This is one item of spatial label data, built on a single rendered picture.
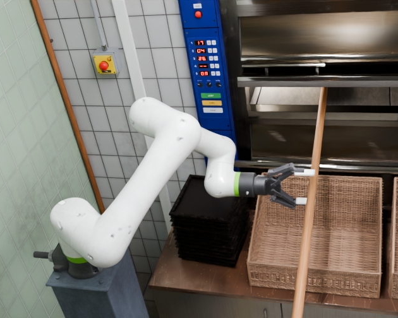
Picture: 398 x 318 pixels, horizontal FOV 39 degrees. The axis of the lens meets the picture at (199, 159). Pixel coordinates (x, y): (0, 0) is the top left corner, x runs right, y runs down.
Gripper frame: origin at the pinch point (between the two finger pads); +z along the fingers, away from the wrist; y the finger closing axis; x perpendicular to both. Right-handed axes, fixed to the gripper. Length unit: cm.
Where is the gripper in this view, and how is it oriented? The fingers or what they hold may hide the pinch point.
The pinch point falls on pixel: (311, 187)
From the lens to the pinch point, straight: 205.6
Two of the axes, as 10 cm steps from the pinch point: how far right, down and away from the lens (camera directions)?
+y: 1.4, 8.0, 5.9
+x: -2.3, 6.0, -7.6
